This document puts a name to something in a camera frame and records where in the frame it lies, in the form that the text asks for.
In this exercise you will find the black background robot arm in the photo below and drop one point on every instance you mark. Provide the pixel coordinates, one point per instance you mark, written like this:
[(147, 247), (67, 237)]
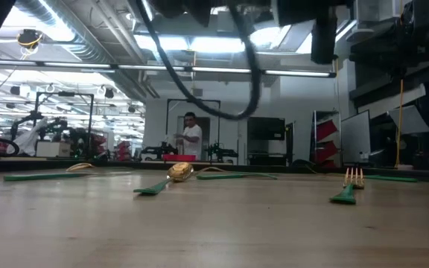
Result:
[(155, 152), (222, 152)]

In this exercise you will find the white rack red bins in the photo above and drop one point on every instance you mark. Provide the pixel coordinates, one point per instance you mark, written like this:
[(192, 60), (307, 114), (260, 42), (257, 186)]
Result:
[(326, 130)]

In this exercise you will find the white slanted beam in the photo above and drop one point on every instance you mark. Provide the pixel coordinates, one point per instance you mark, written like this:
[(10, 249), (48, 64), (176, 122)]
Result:
[(393, 102)]

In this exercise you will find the grey whiteboard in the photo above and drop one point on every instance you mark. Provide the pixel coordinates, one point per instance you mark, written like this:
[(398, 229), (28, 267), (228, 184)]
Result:
[(356, 137)]

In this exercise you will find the long tube light bar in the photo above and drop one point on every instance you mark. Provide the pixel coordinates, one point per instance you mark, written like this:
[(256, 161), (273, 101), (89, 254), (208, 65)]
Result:
[(222, 69)]

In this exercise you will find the black monitor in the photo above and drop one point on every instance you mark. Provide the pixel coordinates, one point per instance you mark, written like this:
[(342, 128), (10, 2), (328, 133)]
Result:
[(266, 128)]

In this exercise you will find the bright ceiling light panel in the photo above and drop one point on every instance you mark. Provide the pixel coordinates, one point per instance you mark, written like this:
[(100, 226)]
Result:
[(214, 44)]

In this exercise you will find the black monitor cart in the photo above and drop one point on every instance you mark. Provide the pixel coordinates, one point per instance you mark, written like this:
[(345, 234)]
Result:
[(289, 145)]

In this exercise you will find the grey tilted panel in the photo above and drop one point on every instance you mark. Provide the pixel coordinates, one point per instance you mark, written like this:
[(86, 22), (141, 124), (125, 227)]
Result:
[(410, 119)]

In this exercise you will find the white door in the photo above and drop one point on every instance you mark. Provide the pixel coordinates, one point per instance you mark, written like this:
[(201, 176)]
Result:
[(242, 141)]

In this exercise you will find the person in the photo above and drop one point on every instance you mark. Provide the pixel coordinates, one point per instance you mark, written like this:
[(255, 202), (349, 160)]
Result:
[(192, 139)]

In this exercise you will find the red tray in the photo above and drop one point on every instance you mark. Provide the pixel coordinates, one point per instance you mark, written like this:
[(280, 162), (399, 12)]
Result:
[(179, 158)]

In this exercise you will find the black hanging spotlight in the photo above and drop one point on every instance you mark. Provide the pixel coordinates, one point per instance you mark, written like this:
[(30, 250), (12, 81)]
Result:
[(109, 93), (15, 90), (132, 109)]

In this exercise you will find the red stacked bins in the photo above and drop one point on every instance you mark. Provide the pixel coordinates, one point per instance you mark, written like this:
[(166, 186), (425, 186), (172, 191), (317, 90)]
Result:
[(124, 150)]

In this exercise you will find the white cardboard box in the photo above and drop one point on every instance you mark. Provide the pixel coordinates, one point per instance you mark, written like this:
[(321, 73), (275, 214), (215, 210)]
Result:
[(52, 149)]

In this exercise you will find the white plastic bag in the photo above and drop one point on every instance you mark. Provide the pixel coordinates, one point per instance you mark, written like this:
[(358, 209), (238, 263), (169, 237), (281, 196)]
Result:
[(28, 143)]

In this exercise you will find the white ceiling duct box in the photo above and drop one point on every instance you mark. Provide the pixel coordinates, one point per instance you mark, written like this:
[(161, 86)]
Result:
[(374, 9)]

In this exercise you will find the black frame robot station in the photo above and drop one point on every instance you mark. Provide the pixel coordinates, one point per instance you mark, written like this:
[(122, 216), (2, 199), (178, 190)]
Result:
[(167, 126), (91, 126)]

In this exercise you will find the black aluminium table frame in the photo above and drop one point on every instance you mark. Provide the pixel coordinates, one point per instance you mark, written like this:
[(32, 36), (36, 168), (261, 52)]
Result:
[(132, 164)]

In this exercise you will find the silver ribbed air duct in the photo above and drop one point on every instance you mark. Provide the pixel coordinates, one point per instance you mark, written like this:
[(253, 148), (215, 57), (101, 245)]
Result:
[(84, 48)]

